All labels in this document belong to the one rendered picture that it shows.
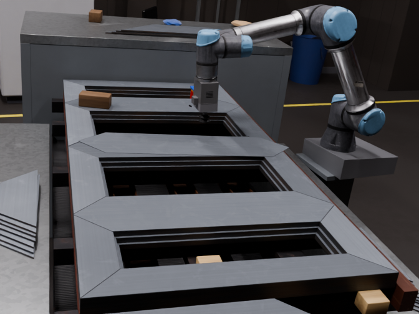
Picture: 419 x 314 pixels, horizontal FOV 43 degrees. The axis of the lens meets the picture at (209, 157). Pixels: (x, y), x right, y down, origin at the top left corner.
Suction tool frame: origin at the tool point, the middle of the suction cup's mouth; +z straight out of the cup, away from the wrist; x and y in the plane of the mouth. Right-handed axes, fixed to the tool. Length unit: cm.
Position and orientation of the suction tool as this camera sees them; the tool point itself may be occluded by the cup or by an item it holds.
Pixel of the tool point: (204, 121)
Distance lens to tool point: 191.0
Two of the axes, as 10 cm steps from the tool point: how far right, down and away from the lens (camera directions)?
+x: 9.5, -0.9, 3.1
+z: -0.5, 9.1, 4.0
